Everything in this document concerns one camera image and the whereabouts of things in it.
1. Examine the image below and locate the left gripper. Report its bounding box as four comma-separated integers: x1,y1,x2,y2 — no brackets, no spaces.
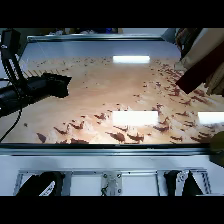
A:
39,72,73,99

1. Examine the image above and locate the heap of clothes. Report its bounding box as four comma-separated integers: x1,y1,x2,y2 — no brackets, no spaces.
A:
203,61,224,98

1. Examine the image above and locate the brown garment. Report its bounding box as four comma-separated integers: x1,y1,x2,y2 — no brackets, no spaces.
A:
174,28,204,62

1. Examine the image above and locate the beige garment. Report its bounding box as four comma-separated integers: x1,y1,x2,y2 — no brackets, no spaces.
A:
181,28,224,72

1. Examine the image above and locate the black cable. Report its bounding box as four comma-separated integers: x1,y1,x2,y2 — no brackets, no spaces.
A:
100,185,110,197
0,99,24,143

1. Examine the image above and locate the silver frame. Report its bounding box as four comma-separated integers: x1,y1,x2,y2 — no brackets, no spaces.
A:
0,33,224,197

